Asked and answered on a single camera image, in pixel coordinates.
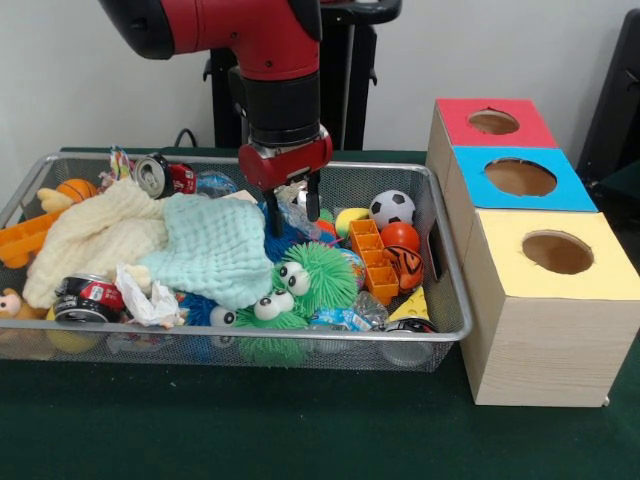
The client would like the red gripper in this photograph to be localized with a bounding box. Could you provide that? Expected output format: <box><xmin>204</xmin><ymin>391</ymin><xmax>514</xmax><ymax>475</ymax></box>
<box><xmin>238</xmin><ymin>125</ymin><xmax>333</xmax><ymax>238</ymax></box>

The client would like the clear plastic packet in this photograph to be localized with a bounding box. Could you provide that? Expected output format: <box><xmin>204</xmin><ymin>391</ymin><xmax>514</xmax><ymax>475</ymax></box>
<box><xmin>262</xmin><ymin>190</ymin><xmax>323</xmax><ymax>241</ymax></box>

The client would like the mint green muslin cloth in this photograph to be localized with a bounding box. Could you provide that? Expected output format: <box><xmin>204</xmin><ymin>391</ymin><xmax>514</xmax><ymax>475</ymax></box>
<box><xmin>140</xmin><ymin>192</ymin><xmax>276</xmax><ymax>311</ymax></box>

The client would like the shallow clear mesh bin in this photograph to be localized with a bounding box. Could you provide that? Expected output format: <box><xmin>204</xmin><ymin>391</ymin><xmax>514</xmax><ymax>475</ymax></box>
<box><xmin>0</xmin><ymin>152</ymin><xmax>474</xmax><ymax>373</ymax></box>

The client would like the wooden box with three holes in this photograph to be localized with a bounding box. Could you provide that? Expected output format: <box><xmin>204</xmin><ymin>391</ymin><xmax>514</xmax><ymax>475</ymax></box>
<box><xmin>427</xmin><ymin>97</ymin><xmax>640</xmax><ymax>408</ymax></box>

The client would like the blue spiky rubber ball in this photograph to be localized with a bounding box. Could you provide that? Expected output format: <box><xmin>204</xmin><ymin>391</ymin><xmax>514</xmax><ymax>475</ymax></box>
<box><xmin>262</xmin><ymin>215</ymin><xmax>309</xmax><ymax>263</ymax></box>

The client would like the large green spiky ball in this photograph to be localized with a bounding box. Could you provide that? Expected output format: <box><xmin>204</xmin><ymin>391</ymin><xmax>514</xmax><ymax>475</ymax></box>
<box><xmin>275</xmin><ymin>240</ymin><xmax>359</xmax><ymax>316</ymax></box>

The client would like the orange toy block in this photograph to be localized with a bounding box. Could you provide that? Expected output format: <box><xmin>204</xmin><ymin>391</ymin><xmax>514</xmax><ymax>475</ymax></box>
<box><xmin>349</xmin><ymin>218</ymin><xmax>401</xmax><ymax>306</ymax></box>

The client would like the small soccer ball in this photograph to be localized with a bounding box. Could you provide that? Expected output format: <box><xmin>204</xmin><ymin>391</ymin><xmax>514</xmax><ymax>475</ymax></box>
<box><xmin>370</xmin><ymin>190</ymin><xmax>417</xmax><ymax>231</ymax></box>

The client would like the small red ball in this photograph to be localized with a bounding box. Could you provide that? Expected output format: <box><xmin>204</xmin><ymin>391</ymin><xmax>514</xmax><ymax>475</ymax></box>
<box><xmin>380</xmin><ymin>221</ymin><xmax>422</xmax><ymax>253</ymax></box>

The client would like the orange tiger plush toy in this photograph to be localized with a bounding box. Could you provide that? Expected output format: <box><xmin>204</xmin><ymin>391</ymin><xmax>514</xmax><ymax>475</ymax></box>
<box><xmin>385</xmin><ymin>245</ymin><xmax>426</xmax><ymax>293</ymax></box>

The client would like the small green spiky ball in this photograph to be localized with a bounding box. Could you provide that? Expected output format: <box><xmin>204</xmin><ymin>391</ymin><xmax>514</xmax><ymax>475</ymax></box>
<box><xmin>233</xmin><ymin>292</ymin><xmax>311</xmax><ymax>366</ymax></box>

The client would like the cream muslin cloth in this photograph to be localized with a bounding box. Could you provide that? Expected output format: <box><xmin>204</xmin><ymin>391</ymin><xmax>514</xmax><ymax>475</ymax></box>
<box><xmin>22</xmin><ymin>180</ymin><xmax>171</xmax><ymax>309</ymax></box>

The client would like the red and black soda can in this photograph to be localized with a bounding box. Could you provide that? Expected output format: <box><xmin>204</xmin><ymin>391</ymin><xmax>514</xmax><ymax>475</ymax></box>
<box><xmin>53</xmin><ymin>274</ymin><xmax>126</xmax><ymax>325</ymax></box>

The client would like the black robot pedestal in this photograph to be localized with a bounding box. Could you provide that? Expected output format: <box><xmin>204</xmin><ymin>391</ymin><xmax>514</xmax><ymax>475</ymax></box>
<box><xmin>203</xmin><ymin>10</ymin><xmax>379</xmax><ymax>153</ymax></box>

